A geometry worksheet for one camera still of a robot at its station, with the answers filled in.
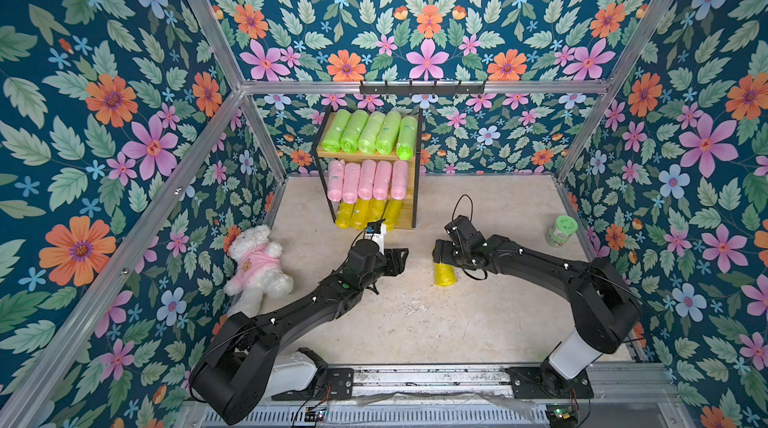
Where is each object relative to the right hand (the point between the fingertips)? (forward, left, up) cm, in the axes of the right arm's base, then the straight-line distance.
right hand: (443, 254), depth 90 cm
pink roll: (+20, +34, +16) cm, 43 cm away
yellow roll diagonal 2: (+15, +28, 0) cm, 32 cm away
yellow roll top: (+17, +17, -2) cm, 24 cm away
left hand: (-3, +11, +7) cm, 14 cm away
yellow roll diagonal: (+15, +33, 0) cm, 37 cm away
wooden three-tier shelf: (+17, +12, -4) cm, 21 cm away
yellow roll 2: (+17, +23, 0) cm, 28 cm away
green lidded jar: (+8, -37, +1) cm, 38 cm away
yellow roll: (-5, 0, -4) cm, 7 cm away
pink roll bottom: (+17, +14, +15) cm, 27 cm away
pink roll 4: (+17, +19, +15) cm, 29 cm away
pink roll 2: (+20, +29, +15) cm, 38 cm away
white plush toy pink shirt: (-9, +54, +3) cm, 55 cm away
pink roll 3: (+17, +24, +15) cm, 33 cm away
